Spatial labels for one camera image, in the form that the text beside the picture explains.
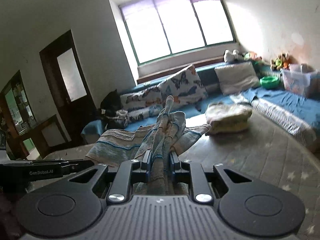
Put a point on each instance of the dark wooden glass door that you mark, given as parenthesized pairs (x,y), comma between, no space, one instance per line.
(62,100)

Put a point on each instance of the white plush toy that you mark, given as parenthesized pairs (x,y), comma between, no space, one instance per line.
(232,55)

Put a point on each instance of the brown green plush toys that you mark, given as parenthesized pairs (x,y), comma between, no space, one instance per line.
(281,61)

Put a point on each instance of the grey quilted star table mat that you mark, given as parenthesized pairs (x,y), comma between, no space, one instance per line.
(250,150)

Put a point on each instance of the grey pillow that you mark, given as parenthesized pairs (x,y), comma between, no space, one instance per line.
(236,77)

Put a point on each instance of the green framed window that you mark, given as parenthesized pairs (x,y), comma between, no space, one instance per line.
(175,25)

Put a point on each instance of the large butterfly print pillow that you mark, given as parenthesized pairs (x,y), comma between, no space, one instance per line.
(185,85)

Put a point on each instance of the orange green plush toy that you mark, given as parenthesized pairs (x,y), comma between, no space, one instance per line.
(252,56)

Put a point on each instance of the long butterfly print cushion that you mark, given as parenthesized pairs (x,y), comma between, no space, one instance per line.
(142,115)
(140,97)

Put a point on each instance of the blue striped towel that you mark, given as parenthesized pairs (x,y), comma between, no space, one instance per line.
(160,140)

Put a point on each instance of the dark wooden desk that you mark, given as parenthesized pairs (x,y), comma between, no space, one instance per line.
(37,132)

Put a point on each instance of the green plastic bowl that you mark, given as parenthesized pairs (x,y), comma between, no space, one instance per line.
(269,82)

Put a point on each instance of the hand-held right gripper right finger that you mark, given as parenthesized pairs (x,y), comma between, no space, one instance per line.
(173,165)

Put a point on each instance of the clear plastic storage box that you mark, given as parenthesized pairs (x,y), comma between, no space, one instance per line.
(297,82)

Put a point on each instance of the wooden glass display cabinet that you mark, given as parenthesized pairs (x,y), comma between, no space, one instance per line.
(17,105)

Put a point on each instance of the black bag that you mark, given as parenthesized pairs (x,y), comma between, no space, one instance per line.
(111,110)

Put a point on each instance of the folded cream blanket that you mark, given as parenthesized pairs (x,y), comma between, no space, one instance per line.
(227,117)

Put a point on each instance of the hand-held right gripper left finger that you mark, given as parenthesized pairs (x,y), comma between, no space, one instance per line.
(146,165)

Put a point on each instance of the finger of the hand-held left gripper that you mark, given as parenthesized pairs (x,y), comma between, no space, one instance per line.
(80,166)

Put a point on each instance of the blue sofa sheet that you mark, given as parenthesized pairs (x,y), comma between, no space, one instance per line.
(287,101)

